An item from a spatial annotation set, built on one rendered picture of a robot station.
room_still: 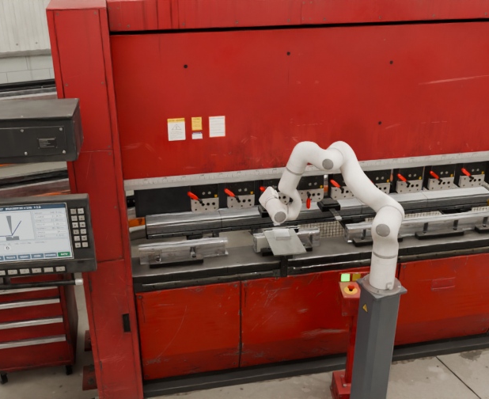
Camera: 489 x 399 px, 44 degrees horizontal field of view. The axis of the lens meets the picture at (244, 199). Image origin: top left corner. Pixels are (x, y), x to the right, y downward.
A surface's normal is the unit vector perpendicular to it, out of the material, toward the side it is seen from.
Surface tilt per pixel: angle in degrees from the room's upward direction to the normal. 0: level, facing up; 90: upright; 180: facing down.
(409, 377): 0
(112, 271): 90
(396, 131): 90
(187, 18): 90
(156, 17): 90
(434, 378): 0
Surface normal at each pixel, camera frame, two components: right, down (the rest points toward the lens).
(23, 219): 0.13, 0.43
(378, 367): 0.40, 0.40
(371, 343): -0.37, 0.40
